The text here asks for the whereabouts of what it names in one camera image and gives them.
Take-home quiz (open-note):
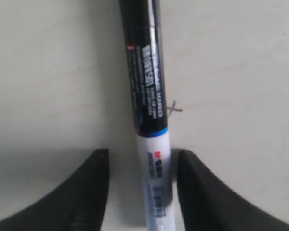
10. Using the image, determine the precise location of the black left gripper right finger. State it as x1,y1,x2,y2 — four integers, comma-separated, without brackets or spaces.
177,149,289,231

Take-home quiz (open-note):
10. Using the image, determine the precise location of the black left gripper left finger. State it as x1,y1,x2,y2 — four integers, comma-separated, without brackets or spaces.
0,149,109,231

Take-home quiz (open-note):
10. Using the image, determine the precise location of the black white whiteboard marker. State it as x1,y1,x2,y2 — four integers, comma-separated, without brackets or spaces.
119,0,176,231

